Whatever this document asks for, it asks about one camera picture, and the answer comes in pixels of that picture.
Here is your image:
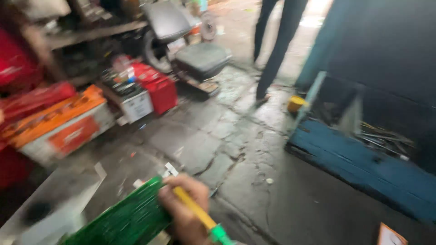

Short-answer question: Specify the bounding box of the person's right hand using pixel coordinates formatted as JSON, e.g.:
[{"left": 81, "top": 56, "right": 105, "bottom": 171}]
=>
[{"left": 158, "top": 173, "right": 219, "bottom": 245}]

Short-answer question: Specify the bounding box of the yellow tool with green collar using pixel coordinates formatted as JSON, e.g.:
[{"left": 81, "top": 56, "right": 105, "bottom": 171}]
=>
[{"left": 163, "top": 162, "right": 236, "bottom": 245}]

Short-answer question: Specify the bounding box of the green circuit board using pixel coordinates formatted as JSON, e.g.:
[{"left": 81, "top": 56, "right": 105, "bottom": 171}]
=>
[{"left": 63, "top": 175, "right": 173, "bottom": 245}]

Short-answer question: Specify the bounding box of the white battery with black top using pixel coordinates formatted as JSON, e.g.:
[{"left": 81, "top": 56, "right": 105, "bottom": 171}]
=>
[{"left": 102, "top": 73, "right": 154, "bottom": 125}]

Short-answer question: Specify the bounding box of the red battery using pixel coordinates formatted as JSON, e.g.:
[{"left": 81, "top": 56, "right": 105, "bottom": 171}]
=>
[{"left": 132, "top": 63, "right": 178, "bottom": 116}]

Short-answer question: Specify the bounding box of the orange and white battery box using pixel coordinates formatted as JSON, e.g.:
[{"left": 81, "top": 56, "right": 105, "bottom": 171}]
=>
[{"left": 0, "top": 85, "right": 116, "bottom": 168}]

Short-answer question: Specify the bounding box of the dark grey case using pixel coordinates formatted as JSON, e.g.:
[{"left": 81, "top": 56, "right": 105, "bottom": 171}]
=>
[{"left": 171, "top": 42, "right": 233, "bottom": 83}]

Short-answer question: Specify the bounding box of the yellow cup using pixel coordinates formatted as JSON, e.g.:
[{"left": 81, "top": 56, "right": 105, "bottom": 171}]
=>
[{"left": 287, "top": 95, "right": 307, "bottom": 113}]

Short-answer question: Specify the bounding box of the red plastic packet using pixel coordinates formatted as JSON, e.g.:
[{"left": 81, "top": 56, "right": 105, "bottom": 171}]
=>
[{"left": 0, "top": 81, "right": 77, "bottom": 130}]

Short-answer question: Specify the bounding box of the scooter with grey seat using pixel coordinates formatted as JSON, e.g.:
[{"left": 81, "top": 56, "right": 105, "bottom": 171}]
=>
[{"left": 140, "top": 1, "right": 194, "bottom": 74}]

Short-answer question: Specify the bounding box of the grey round disc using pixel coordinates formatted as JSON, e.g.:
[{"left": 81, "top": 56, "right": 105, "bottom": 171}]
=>
[{"left": 200, "top": 12, "right": 218, "bottom": 42}]

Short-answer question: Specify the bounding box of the cluttered wooden shelf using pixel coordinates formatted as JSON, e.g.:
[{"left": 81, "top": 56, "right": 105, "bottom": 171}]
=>
[{"left": 44, "top": 0, "right": 149, "bottom": 86}]

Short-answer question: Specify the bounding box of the blue wooden tool box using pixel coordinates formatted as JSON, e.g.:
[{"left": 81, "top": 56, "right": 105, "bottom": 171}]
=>
[{"left": 285, "top": 71, "right": 436, "bottom": 224}]

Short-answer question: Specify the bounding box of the heap of metal tools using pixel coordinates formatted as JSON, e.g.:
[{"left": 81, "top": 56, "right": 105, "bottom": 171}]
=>
[{"left": 357, "top": 122, "right": 417, "bottom": 161}]

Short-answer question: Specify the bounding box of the orange and white card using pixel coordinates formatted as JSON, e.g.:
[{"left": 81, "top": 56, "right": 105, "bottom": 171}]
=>
[{"left": 377, "top": 223, "right": 409, "bottom": 245}]

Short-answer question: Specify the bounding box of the dark teal metal door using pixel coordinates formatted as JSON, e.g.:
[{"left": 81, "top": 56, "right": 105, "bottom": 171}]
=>
[{"left": 294, "top": 0, "right": 436, "bottom": 104}]

